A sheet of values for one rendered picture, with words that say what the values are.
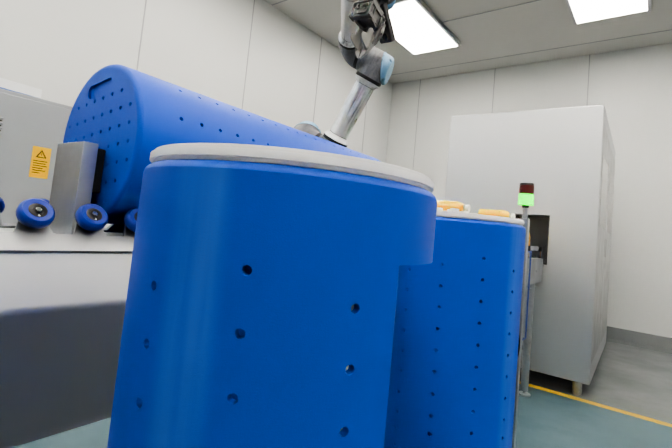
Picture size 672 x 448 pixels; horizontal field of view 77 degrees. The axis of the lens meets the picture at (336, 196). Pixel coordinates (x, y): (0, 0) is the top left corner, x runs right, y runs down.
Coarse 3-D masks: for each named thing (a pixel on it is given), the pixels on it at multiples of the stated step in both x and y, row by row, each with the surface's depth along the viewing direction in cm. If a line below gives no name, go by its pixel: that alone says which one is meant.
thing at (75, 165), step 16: (64, 144) 73; (80, 144) 69; (96, 144) 70; (64, 160) 72; (80, 160) 69; (96, 160) 71; (64, 176) 71; (80, 176) 68; (96, 176) 71; (64, 192) 71; (80, 192) 68; (96, 192) 71; (64, 208) 70; (64, 224) 69
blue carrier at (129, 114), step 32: (96, 96) 78; (128, 96) 70; (160, 96) 72; (192, 96) 80; (96, 128) 75; (128, 128) 69; (160, 128) 70; (192, 128) 75; (224, 128) 82; (256, 128) 90; (288, 128) 104; (128, 160) 68; (128, 192) 68
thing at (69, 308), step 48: (0, 288) 54; (48, 288) 58; (96, 288) 63; (0, 336) 54; (48, 336) 59; (96, 336) 64; (0, 384) 56; (48, 384) 61; (96, 384) 67; (0, 432) 59; (48, 432) 64
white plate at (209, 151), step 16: (176, 144) 33; (192, 144) 32; (208, 144) 31; (224, 144) 31; (240, 144) 30; (160, 160) 35; (240, 160) 30; (256, 160) 30; (272, 160) 30; (288, 160) 30; (304, 160) 30; (320, 160) 30; (336, 160) 30; (352, 160) 31; (368, 160) 32; (384, 176) 32; (400, 176) 33; (416, 176) 35
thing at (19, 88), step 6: (0, 78) 198; (0, 84) 198; (6, 84) 200; (12, 84) 202; (18, 84) 204; (12, 90) 202; (18, 90) 204; (24, 90) 206; (30, 90) 208; (36, 90) 211; (36, 96) 211
